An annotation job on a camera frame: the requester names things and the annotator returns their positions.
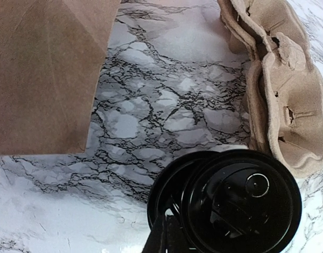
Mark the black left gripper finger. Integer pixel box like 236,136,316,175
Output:
142,215,188,253

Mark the black lid stack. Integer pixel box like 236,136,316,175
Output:
147,151,218,228

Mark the brown paper bag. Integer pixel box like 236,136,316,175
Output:
0,0,120,155

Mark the black plastic cup lid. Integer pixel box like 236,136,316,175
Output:
180,150,302,252

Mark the brown pulp cup carrier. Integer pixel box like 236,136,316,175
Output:
218,1,323,178

